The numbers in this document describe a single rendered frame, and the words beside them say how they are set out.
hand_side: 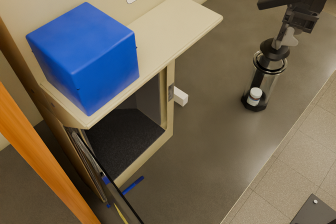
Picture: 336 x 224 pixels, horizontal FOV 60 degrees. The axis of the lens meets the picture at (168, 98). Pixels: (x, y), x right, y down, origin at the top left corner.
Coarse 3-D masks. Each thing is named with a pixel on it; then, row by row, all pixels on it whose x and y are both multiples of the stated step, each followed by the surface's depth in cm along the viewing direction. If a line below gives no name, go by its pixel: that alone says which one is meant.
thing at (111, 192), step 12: (72, 132) 53; (84, 156) 54; (96, 168) 48; (96, 180) 65; (108, 180) 47; (108, 192) 52; (108, 204) 82; (120, 204) 45; (120, 216) 61; (132, 216) 44
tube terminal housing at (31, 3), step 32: (0, 0) 33; (32, 0) 36; (64, 0) 39; (96, 0) 44; (160, 0) 56; (0, 32) 39; (32, 64) 41; (32, 96) 55; (160, 96) 85; (96, 192) 85
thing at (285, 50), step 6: (276, 36) 88; (264, 42) 90; (270, 42) 90; (264, 48) 89; (270, 48) 89; (282, 48) 89; (288, 48) 89; (264, 54) 89; (270, 54) 88; (276, 54) 87; (282, 54) 88; (288, 54) 89; (270, 60) 91; (276, 60) 90
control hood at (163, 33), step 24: (168, 0) 56; (144, 24) 52; (168, 24) 52; (192, 24) 52; (216, 24) 53; (144, 48) 48; (168, 48) 48; (144, 72) 45; (48, 96) 44; (120, 96) 42; (72, 120) 42; (96, 120) 40
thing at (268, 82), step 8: (256, 56) 95; (256, 64) 93; (264, 64) 102; (272, 64) 100; (280, 64) 96; (256, 72) 96; (272, 72) 91; (248, 80) 103; (256, 80) 98; (264, 80) 96; (272, 80) 96; (248, 88) 104; (256, 88) 100; (264, 88) 99; (272, 88) 101; (248, 96) 106; (256, 96) 103; (264, 96) 103; (256, 104) 106; (264, 104) 108
